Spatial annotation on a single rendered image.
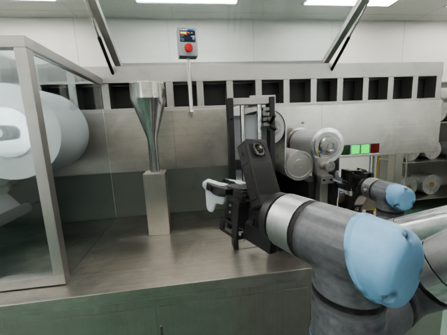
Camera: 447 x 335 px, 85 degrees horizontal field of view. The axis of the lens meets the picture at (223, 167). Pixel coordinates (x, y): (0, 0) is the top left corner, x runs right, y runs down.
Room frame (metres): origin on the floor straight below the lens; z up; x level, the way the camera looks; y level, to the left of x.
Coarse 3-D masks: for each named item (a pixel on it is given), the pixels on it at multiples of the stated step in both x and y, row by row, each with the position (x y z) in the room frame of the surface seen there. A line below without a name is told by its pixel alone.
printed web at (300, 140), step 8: (256, 112) 0.99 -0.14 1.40; (280, 112) 0.99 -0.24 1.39; (296, 136) 1.19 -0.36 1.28; (304, 136) 1.11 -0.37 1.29; (312, 136) 1.04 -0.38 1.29; (280, 144) 1.04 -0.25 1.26; (296, 144) 1.16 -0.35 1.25; (304, 144) 1.08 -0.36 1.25; (280, 152) 1.04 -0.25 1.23; (280, 160) 1.04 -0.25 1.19; (280, 168) 1.05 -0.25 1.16; (288, 176) 1.00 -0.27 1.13
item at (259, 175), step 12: (240, 144) 0.40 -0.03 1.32; (252, 144) 0.38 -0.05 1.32; (264, 144) 0.40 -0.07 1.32; (240, 156) 0.39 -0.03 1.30; (252, 156) 0.37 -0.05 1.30; (264, 156) 0.39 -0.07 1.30; (252, 168) 0.36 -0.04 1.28; (264, 168) 0.37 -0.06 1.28; (252, 180) 0.36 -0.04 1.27; (264, 180) 0.36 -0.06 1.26; (276, 180) 0.37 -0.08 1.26; (252, 192) 0.35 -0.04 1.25; (264, 192) 0.35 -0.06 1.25; (276, 192) 0.36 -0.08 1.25; (252, 204) 0.35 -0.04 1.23
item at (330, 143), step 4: (328, 136) 1.01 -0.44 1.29; (324, 140) 0.98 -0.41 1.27; (328, 140) 0.99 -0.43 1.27; (332, 140) 0.99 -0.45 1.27; (336, 140) 0.99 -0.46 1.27; (320, 144) 1.00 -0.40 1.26; (324, 144) 0.99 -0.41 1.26; (328, 144) 0.99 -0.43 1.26; (332, 144) 0.99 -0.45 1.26; (336, 144) 0.99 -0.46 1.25; (320, 148) 1.00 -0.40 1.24; (324, 148) 0.99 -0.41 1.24; (328, 148) 0.99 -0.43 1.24; (332, 148) 0.99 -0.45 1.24; (336, 148) 0.99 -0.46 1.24; (324, 152) 0.99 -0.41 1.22
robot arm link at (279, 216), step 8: (280, 200) 0.31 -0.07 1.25; (288, 200) 0.30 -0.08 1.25; (296, 200) 0.30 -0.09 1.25; (304, 200) 0.29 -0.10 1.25; (272, 208) 0.30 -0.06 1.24; (280, 208) 0.29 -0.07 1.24; (288, 208) 0.29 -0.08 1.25; (296, 208) 0.28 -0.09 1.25; (272, 216) 0.30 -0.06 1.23; (280, 216) 0.29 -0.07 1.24; (288, 216) 0.28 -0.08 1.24; (272, 224) 0.29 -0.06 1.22; (280, 224) 0.28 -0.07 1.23; (288, 224) 0.27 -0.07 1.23; (272, 232) 0.29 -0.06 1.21; (280, 232) 0.28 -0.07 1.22; (272, 240) 0.30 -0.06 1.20; (280, 240) 0.28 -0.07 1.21; (288, 248) 0.27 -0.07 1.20
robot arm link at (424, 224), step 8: (440, 208) 0.55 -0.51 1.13; (400, 216) 0.62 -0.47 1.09; (408, 216) 0.60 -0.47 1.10; (416, 216) 0.58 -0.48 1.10; (424, 216) 0.56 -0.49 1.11; (432, 216) 0.55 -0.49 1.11; (440, 216) 0.54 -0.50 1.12; (400, 224) 0.59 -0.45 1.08; (408, 224) 0.58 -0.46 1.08; (416, 224) 0.57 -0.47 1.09; (424, 224) 0.55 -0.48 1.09; (432, 224) 0.54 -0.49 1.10; (440, 224) 0.53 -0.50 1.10; (416, 232) 0.56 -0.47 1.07; (424, 232) 0.55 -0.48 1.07; (432, 232) 0.54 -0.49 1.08
